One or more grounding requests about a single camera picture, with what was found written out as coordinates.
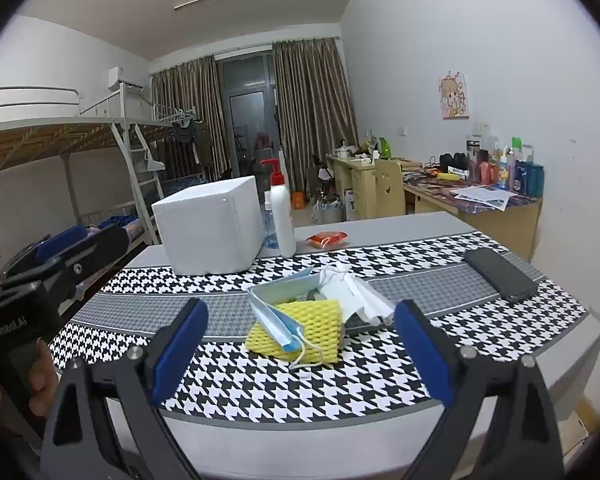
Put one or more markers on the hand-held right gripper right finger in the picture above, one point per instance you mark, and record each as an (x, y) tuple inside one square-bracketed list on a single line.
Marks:
[(420, 350)]

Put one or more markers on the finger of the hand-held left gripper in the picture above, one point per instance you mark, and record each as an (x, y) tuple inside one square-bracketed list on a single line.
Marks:
[(100, 245), (62, 241)]

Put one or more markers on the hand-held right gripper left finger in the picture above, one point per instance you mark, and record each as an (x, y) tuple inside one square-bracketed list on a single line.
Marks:
[(180, 350)]

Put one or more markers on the white tissue paper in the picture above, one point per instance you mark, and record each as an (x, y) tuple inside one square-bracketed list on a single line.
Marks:
[(372, 302)]

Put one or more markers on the blue face mask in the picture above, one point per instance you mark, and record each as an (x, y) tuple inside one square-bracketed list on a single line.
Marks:
[(280, 327)]

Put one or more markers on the yellow foam net sleeve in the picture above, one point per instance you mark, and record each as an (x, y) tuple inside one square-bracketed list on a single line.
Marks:
[(320, 325)]

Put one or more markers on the white foam box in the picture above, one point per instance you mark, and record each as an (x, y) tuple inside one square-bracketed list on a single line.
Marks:
[(205, 230)]

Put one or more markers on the white face mask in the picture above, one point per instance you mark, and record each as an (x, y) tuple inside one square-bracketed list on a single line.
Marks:
[(332, 275)]

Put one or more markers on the grey cloth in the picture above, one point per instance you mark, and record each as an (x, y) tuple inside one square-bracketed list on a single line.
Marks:
[(312, 294)]

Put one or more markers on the person's left hand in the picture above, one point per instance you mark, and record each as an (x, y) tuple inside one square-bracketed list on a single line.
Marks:
[(42, 375)]

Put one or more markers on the dark blue blanket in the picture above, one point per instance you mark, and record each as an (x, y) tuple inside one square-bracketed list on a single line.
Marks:
[(112, 220)]

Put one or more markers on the white bunk bed ladder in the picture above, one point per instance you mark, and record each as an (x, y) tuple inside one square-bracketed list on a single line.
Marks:
[(129, 170)]

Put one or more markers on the houndstooth tablecloth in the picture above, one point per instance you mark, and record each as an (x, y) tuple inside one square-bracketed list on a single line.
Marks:
[(280, 385)]

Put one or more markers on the blue checked mattress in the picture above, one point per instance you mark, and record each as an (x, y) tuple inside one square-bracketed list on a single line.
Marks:
[(185, 180)]

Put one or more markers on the white metal bunk bed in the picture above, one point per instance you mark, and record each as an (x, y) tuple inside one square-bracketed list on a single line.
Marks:
[(55, 132)]

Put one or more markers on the black smartphone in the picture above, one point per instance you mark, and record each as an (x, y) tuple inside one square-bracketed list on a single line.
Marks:
[(500, 275)]

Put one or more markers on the hanging dark clothes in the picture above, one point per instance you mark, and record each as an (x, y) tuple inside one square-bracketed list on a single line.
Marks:
[(184, 132)]

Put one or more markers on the red snack packet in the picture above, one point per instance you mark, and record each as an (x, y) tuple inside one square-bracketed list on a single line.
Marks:
[(325, 238)]

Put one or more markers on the wooden desk with patterned cover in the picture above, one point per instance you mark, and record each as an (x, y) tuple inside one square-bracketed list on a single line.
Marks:
[(505, 225)]

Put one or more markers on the white blue carton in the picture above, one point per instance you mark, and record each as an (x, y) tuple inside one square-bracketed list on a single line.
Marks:
[(351, 205)]

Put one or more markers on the white pump lotion bottle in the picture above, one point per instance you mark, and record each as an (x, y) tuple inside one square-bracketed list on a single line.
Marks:
[(282, 220)]

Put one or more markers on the grey storage bucket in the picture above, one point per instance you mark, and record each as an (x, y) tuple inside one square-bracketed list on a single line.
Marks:
[(327, 212)]

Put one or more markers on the printed paper sheets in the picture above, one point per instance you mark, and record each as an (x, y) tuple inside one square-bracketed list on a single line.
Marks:
[(482, 196)]

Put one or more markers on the wooden smiley chair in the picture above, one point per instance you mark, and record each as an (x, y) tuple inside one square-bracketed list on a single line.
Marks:
[(389, 185)]

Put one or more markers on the white air conditioner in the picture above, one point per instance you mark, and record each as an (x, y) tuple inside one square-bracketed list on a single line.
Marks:
[(122, 77)]

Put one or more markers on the yellow tube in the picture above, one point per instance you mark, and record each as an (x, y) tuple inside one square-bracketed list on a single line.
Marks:
[(448, 178)]

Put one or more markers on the plain wooden desk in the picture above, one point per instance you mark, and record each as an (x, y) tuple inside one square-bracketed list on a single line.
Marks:
[(362, 185)]

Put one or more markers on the brown curtain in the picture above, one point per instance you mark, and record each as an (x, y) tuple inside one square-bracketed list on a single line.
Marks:
[(190, 90), (310, 110)]

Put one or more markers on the black pouch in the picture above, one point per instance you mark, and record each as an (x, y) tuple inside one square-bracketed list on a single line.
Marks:
[(452, 162)]

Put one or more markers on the orange floor container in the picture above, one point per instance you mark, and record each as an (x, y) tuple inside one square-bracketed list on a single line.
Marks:
[(298, 201)]

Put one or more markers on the glass balcony door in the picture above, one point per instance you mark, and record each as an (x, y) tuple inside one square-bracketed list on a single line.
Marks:
[(247, 110)]

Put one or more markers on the black folded trolley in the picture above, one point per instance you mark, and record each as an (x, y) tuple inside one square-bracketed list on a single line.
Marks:
[(322, 175)]

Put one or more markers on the row of toiletry bottles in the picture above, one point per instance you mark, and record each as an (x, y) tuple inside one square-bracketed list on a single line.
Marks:
[(520, 175)]

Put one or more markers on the white wall socket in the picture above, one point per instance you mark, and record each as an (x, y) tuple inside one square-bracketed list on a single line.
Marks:
[(480, 128)]

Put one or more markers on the cartoon wall poster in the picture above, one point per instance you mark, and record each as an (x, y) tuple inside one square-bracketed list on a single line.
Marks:
[(453, 95)]

